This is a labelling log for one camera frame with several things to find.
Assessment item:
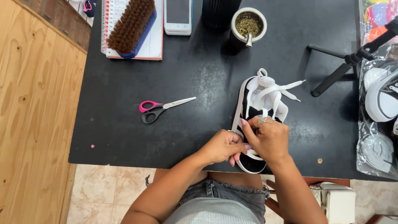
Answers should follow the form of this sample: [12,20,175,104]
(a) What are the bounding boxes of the person's left hand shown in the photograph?
[199,129,252,167]

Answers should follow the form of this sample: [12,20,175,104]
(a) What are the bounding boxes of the grey denim shorts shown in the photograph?
[177,178,271,224]

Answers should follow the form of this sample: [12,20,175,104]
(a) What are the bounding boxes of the person's right hand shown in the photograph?
[240,116,291,166]

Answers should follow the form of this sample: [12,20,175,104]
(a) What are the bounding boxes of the black mate cup white rim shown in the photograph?
[229,7,268,56]

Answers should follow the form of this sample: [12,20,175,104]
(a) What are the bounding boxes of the brown bristle brush blue handle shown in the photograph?
[107,0,157,60]

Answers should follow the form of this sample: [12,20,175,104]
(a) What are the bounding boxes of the pink and black scissors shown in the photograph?
[139,97,197,124]

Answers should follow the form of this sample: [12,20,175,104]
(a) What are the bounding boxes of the green yerba leaves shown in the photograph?
[235,12,264,38]

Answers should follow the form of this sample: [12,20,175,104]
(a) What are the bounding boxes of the black and white sneaker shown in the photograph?
[232,75,290,174]

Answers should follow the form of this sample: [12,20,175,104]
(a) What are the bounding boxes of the black ribbed tumbler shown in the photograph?
[201,0,242,33]

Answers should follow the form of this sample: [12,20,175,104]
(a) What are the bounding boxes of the black tripod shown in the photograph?
[307,16,398,98]

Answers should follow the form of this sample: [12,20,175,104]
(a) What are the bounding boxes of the person's leg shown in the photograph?
[152,169,265,191]

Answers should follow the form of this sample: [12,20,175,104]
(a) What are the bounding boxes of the white handheld terminal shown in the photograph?
[164,0,193,36]

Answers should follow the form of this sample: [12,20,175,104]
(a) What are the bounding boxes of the navy and pink sneaker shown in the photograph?
[82,0,97,18]

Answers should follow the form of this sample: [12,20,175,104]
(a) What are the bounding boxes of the white shoelace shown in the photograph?
[256,68,307,121]

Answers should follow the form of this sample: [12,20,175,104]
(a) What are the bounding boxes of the grey ribbed top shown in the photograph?
[163,197,261,224]

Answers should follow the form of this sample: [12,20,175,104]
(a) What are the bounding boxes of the white handbag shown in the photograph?
[309,182,357,224]

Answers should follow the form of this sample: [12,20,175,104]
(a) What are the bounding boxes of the clear bag of colourful items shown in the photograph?
[358,0,398,45]

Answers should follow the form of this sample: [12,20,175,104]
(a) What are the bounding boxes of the spiral notebook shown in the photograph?
[100,0,164,60]

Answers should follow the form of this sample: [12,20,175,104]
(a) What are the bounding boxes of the clear bag of sneakers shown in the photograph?
[356,40,398,181]

